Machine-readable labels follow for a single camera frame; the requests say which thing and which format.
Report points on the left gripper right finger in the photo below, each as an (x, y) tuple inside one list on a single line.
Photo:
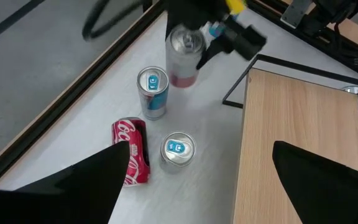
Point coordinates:
[(331, 193)]

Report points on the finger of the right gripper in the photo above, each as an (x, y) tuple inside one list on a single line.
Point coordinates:
[(170, 23), (244, 42)]

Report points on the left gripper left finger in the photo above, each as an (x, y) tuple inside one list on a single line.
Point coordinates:
[(57, 202)]

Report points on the silver can with red base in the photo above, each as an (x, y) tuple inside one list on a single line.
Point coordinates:
[(182, 62)]

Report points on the silver metal plate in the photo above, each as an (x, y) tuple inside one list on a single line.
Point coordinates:
[(295, 12)]

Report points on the red Coca-Cola can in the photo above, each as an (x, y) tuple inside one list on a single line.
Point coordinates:
[(137, 168)]

